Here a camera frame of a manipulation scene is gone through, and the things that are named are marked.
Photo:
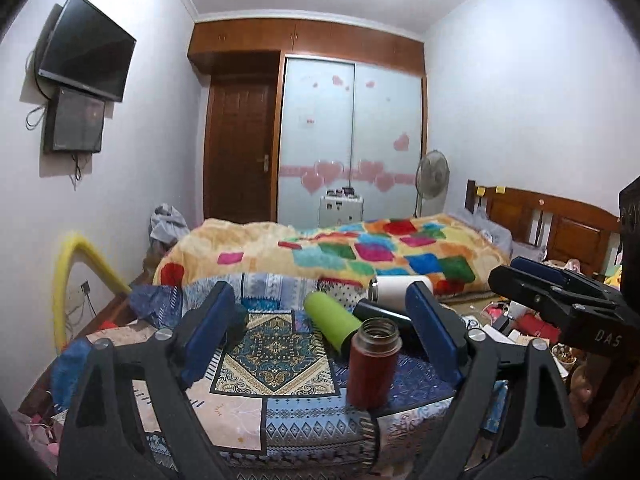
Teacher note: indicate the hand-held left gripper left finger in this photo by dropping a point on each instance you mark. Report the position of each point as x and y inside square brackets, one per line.
[207, 335]

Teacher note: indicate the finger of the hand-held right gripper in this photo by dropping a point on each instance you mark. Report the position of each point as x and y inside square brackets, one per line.
[542, 267]
[530, 292]

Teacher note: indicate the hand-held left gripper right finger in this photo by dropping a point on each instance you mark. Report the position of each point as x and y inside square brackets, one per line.
[436, 332]

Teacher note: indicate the green cup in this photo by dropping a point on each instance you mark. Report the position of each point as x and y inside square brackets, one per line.
[332, 321]

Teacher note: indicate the black cup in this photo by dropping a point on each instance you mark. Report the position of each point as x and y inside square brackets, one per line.
[382, 312]

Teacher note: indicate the white cup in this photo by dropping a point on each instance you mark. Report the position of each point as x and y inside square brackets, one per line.
[395, 287]

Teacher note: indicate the red cup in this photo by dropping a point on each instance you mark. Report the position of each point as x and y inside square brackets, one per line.
[372, 370]

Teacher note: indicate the red box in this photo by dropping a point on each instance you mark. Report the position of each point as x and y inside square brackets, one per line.
[540, 329]

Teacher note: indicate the wooden bed headboard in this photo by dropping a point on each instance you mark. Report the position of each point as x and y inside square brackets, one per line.
[565, 230]

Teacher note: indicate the grey pillow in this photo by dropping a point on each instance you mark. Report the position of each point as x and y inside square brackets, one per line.
[487, 232]

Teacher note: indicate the brown stuffed toy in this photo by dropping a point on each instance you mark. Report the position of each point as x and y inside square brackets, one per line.
[582, 395]

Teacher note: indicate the blue patterned bed sheet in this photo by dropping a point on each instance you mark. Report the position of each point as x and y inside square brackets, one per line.
[280, 360]

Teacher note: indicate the pile of grey clothes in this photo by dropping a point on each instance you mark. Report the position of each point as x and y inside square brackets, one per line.
[167, 225]

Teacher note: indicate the colourful patchwork blanket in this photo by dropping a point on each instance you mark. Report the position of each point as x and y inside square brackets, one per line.
[350, 250]

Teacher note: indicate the standing fan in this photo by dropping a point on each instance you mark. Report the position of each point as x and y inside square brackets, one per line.
[433, 172]

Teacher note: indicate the yellow foam tube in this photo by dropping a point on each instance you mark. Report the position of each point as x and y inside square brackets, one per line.
[75, 255]

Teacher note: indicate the small white cabinet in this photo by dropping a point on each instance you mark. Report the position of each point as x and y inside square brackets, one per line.
[341, 210]

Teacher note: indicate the brown wooden door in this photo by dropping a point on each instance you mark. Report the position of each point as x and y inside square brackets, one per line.
[240, 155]

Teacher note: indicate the wooden wardrobe with sliding doors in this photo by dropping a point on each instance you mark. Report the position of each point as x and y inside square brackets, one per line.
[350, 110]

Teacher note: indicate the wall socket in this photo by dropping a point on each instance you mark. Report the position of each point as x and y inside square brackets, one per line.
[85, 287]

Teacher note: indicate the wall-mounted black television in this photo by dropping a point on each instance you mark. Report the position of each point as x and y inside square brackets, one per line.
[87, 47]

